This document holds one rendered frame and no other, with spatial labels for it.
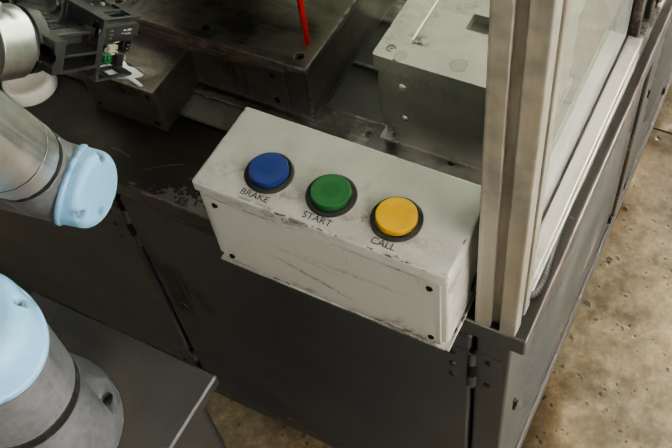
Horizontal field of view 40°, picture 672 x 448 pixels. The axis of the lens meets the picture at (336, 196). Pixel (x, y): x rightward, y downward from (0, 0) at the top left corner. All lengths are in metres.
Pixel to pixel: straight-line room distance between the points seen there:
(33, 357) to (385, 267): 0.32
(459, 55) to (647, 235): 1.05
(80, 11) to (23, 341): 0.37
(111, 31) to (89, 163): 0.20
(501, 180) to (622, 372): 1.08
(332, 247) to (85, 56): 0.33
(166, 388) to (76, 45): 0.37
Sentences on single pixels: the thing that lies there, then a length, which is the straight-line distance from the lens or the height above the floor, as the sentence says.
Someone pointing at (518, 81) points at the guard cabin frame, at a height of 1.11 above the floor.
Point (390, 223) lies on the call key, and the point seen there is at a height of 0.91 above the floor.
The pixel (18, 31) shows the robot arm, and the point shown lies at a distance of 0.95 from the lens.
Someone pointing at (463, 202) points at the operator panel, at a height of 0.90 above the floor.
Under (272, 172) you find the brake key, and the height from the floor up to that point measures 0.91.
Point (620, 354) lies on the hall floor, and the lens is 1.83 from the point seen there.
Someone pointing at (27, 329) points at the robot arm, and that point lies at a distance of 0.81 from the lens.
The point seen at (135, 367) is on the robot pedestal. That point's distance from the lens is 1.01.
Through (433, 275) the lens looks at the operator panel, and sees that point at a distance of 0.84.
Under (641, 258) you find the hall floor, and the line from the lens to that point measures 1.94.
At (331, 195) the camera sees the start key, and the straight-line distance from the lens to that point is 0.87.
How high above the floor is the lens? 1.61
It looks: 53 degrees down
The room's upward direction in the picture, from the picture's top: 9 degrees counter-clockwise
